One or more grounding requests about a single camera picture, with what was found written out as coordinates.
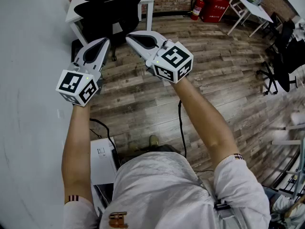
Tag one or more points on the red fire extinguisher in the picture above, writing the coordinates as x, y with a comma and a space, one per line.
197, 8

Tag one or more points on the black swivel chair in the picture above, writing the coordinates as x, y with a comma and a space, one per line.
283, 65
274, 24

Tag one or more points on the person's right forearm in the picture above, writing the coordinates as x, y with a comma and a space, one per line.
202, 118

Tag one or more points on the white wall socket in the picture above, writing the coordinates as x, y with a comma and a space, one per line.
60, 113

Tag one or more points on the person's right shoe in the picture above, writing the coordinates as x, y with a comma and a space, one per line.
154, 140

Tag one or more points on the person's left forearm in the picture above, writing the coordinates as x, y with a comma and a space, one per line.
76, 147

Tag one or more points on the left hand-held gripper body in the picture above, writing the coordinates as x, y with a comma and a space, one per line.
76, 87

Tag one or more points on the white boxy appliance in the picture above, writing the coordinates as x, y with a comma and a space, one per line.
102, 166

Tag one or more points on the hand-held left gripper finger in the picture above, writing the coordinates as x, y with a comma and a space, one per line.
83, 52
104, 56

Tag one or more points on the black mesh office chair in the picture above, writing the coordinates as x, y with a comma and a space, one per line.
107, 11

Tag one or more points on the white trestle table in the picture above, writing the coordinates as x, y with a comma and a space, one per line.
252, 7

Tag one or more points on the white metal rack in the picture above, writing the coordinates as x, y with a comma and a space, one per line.
286, 142

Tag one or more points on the red metal cabinet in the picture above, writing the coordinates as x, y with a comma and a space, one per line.
214, 8

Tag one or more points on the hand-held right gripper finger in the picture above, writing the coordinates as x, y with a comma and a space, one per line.
140, 54
152, 33

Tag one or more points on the person's white shirt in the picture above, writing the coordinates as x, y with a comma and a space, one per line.
162, 187

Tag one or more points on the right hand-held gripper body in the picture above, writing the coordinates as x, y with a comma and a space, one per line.
174, 63

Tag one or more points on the white desk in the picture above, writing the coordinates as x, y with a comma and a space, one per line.
72, 11

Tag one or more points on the person's dark trousers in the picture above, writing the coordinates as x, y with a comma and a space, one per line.
166, 149

